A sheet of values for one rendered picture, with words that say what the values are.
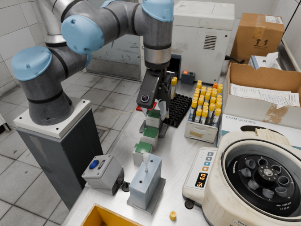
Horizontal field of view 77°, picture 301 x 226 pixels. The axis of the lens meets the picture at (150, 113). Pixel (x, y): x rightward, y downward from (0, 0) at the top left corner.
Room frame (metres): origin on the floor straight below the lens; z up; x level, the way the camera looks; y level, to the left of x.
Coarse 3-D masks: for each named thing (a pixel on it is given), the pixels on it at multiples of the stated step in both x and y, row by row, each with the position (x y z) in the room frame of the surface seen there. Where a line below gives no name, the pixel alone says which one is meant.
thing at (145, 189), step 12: (156, 156) 0.29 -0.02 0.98; (144, 168) 0.26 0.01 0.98; (156, 168) 0.26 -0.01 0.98; (132, 180) 0.23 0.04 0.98; (144, 180) 0.23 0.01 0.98; (156, 180) 0.26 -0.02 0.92; (132, 192) 0.21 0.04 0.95; (144, 192) 0.20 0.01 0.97; (156, 192) 0.24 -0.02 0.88; (132, 204) 0.21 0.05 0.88; (144, 204) 0.20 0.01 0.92
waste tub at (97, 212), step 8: (96, 208) 0.17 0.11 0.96; (104, 208) 0.16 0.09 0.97; (88, 216) 0.15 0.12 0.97; (96, 216) 0.16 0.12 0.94; (104, 216) 0.16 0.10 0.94; (112, 216) 0.15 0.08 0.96; (120, 216) 0.15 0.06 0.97; (88, 224) 0.14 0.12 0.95; (96, 224) 0.16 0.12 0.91; (104, 224) 0.17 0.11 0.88; (112, 224) 0.16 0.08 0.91; (120, 224) 0.15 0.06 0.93; (128, 224) 0.14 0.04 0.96; (136, 224) 0.14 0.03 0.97
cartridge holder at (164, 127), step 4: (144, 120) 0.52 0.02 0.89; (144, 124) 0.50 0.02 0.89; (160, 124) 0.47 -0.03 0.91; (164, 124) 0.50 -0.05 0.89; (140, 128) 0.48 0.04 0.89; (156, 128) 0.45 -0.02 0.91; (160, 128) 0.47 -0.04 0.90; (164, 128) 0.48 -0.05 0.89; (160, 132) 0.46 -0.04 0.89; (164, 132) 0.46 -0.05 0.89; (160, 136) 0.45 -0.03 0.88
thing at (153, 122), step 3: (147, 114) 0.49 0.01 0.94; (147, 117) 0.47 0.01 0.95; (150, 117) 0.46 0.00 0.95; (153, 117) 0.46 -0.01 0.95; (159, 117) 0.46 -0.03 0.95; (147, 120) 0.47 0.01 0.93; (150, 120) 0.46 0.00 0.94; (153, 120) 0.46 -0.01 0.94; (156, 120) 0.46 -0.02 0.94; (159, 120) 0.47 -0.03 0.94; (147, 123) 0.47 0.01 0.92; (150, 123) 0.46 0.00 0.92; (153, 123) 0.46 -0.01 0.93; (156, 123) 0.46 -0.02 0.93; (159, 123) 0.47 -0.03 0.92; (153, 126) 0.46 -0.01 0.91; (156, 126) 0.46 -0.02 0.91
